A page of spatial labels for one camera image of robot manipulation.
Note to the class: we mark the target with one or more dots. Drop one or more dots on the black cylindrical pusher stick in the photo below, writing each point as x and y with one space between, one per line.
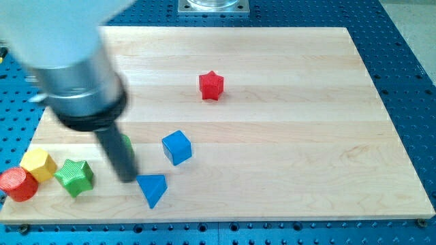
122 163

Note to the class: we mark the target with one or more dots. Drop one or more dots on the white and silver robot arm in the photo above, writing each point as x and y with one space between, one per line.
59 44

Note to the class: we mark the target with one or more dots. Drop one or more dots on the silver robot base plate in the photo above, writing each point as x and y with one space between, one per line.
213 7

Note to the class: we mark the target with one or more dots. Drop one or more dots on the blue perforated metal table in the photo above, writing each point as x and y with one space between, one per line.
405 87

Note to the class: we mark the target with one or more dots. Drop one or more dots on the red cylinder block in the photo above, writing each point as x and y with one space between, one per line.
18 184

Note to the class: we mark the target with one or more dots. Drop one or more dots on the red star block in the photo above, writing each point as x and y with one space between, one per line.
211 85

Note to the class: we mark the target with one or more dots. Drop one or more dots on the blue cube block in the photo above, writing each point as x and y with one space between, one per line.
177 147

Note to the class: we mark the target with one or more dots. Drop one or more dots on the green star block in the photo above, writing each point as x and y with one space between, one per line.
75 177

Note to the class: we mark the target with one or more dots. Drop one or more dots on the yellow hexagon block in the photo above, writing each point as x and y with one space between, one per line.
39 164

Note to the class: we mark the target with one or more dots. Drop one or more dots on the blue triangle block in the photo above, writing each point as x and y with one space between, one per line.
153 187

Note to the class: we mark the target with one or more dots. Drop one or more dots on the green block behind pusher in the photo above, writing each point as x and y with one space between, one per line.
128 144

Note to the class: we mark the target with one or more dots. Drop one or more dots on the light wooden board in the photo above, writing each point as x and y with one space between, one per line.
298 133

